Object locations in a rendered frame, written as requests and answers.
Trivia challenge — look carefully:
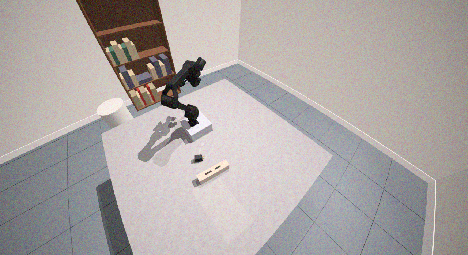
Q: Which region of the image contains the black two-prong charger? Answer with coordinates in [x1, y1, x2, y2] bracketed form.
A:
[194, 154, 203, 162]

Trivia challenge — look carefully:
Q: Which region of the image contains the beige power strip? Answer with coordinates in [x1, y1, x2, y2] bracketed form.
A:
[197, 159, 229, 185]

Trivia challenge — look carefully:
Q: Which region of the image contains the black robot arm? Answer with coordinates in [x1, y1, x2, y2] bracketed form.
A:
[161, 57, 206, 127]

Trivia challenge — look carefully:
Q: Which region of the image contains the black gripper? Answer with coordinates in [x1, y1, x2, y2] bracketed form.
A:
[179, 75, 193, 87]

